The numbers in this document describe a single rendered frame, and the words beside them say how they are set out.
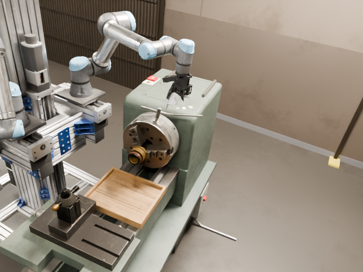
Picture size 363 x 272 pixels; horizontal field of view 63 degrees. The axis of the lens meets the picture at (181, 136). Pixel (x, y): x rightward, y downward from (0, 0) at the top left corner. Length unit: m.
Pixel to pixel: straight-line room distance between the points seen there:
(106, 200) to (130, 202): 0.13
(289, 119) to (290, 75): 0.57
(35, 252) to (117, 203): 0.45
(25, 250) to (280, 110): 3.27
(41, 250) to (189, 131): 0.95
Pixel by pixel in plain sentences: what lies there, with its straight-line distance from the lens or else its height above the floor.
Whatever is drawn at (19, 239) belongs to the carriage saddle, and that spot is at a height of 0.93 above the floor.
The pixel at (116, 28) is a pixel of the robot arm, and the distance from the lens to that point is 1.61.
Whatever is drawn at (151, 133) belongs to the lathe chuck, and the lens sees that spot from 1.66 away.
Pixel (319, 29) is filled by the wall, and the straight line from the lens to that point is 3.69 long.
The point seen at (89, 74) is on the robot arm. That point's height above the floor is 1.31.
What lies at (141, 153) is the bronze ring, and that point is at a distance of 1.62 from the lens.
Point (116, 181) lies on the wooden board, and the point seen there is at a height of 0.89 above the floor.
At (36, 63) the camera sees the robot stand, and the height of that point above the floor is 1.43.
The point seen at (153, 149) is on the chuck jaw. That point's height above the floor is 1.10.
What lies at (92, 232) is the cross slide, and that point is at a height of 0.97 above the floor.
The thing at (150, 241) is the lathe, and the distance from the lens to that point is 1.94.
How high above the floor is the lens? 2.10
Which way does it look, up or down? 34 degrees down
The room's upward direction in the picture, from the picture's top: 7 degrees clockwise
